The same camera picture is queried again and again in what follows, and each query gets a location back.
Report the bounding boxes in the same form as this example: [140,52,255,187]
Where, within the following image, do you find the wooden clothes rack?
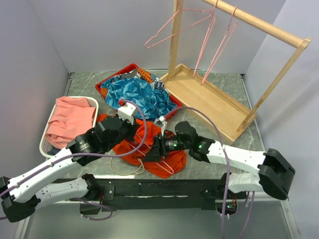
[162,0,312,144]

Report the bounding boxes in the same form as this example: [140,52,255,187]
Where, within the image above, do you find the pink wire hanger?
[201,6,238,85]
[144,7,213,49]
[123,133,178,178]
[193,0,218,77]

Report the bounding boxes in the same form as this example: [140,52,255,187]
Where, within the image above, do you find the orange dotted garment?
[137,67,153,84]

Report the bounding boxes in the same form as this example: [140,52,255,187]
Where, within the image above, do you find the navy printed garment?
[150,77,165,94]

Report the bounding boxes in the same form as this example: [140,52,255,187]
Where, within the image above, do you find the pink garment in basket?
[45,96,96,149]

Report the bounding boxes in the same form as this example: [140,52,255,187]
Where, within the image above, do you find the orange drawstring shorts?
[113,119,187,178]

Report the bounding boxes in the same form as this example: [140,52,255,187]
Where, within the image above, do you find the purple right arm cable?
[161,107,255,239]

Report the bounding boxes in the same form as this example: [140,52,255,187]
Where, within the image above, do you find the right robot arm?
[144,121,296,200]

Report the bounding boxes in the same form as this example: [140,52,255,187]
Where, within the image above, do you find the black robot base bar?
[59,178,252,216]

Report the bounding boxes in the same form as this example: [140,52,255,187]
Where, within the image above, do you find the red plastic bin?
[95,63,182,119]

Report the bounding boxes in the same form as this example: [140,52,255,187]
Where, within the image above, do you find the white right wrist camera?
[154,116,167,136]

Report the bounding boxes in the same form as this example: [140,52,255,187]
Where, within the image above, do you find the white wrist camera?
[154,116,167,136]
[117,99,138,125]

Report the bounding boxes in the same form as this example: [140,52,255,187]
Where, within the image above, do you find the blue leaf-patterned shorts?
[100,75,177,121]

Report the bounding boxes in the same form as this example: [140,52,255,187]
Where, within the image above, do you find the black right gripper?
[143,131,191,162]

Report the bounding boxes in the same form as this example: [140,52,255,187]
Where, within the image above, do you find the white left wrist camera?
[117,99,138,125]

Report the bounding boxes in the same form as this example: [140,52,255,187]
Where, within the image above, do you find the white perforated laundry basket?
[39,96,99,158]

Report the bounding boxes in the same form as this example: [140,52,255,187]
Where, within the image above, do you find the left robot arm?
[0,116,140,223]

